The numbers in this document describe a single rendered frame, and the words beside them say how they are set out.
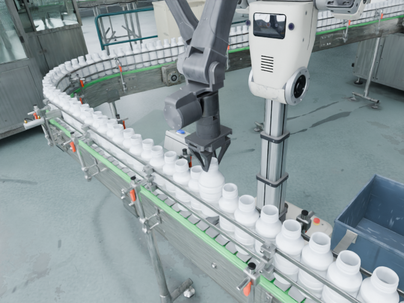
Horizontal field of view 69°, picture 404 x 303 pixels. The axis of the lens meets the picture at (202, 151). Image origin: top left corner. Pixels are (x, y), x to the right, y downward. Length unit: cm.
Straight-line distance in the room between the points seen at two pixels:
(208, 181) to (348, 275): 35
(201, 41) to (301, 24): 62
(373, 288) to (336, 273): 6
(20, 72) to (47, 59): 210
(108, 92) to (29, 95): 176
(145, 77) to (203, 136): 177
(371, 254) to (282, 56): 72
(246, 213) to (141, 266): 147
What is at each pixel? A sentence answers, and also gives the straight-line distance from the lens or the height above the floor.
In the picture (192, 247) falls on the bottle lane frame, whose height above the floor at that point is 90.
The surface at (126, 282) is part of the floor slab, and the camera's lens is 207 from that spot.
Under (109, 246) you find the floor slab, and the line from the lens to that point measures 229.
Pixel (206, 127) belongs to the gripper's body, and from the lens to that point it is 66.
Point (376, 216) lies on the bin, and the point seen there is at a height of 77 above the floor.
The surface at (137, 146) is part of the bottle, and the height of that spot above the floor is 113.
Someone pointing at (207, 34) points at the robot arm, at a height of 152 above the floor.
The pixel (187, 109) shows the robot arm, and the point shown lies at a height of 140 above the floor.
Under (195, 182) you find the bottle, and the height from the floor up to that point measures 113.
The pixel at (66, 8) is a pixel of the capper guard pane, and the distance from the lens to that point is 607.
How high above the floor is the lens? 164
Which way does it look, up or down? 32 degrees down
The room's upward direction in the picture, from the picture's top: 5 degrees counter-clockwise
